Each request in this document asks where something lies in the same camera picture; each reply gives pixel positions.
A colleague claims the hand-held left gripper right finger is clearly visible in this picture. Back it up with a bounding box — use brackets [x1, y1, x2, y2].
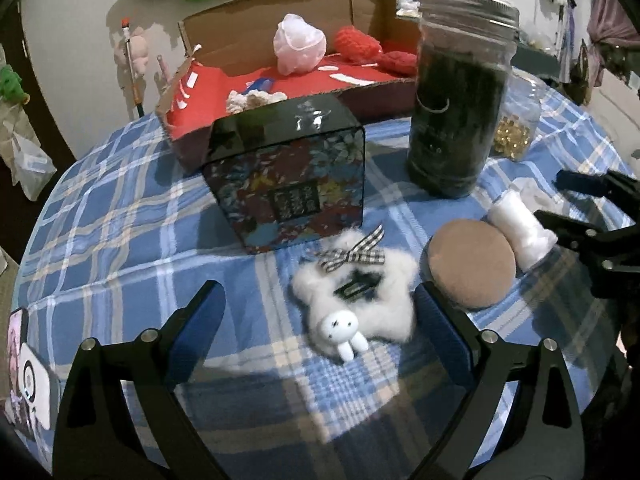
[412, 281, 586, 480]

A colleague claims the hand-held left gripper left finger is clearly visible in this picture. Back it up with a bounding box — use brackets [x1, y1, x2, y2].
[52, 280, 228, 480]

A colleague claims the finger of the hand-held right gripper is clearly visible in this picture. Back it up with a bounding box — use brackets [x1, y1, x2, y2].
[534, 209, 609, 254]
[556, 169, 640, 202]

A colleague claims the white fluffy star hair clip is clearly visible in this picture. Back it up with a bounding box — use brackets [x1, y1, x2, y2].
[291, 225, 418, 365]

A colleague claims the red yarn ball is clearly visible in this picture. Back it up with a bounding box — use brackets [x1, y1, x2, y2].
[375, 50, 420, 77]

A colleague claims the white crochet piece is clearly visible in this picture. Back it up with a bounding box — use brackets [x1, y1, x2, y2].
[225, 77, 288, 113]

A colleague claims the cardboard box with red lining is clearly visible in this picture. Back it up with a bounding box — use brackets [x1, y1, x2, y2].
[155, 0, 426, 173]

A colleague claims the round tan powder puff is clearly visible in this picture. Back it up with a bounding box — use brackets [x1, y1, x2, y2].
[422, 219, 517, 310]

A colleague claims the small jar with gold contents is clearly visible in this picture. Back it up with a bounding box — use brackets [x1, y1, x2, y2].
[492, 77, 543, 163]

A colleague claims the blue plaid tablecloth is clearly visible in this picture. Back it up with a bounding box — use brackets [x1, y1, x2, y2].
[15, 75, 636, 480]

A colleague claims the dresser with dark green cloth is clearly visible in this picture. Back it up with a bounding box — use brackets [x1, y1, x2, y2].
[512, 35, 563, 81]

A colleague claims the large jar with metal lid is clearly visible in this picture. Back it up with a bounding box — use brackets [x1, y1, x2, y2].
[406, 0, 521, 200]

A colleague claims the pink hanging garment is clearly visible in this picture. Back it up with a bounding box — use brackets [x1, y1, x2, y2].
[587, 0, 640, 88]

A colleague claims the white cartoon printed card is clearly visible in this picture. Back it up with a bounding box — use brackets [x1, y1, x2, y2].
[5, 307, 58, 443]

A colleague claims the dark floral tin box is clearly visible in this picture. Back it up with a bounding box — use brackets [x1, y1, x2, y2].
[201, 92, 367, 255]

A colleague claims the clear plastic bag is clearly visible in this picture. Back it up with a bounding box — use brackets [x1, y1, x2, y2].
[10, 130, 58, 202]

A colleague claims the dark brown door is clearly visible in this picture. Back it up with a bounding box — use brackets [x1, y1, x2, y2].
[0, 0, 78, 266]

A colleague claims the red crochet ball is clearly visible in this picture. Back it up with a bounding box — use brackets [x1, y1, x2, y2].
[332, 26, 383, 63]

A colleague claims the white stick with orange tip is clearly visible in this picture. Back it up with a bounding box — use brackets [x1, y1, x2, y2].
[121, 17, 146, 116]

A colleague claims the pink pig plush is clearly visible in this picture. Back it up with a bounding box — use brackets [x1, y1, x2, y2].
[114, 30, 151, 78]

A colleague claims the green plush toy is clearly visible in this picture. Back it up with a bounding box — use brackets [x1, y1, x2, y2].
[0, 64, 26, 106]

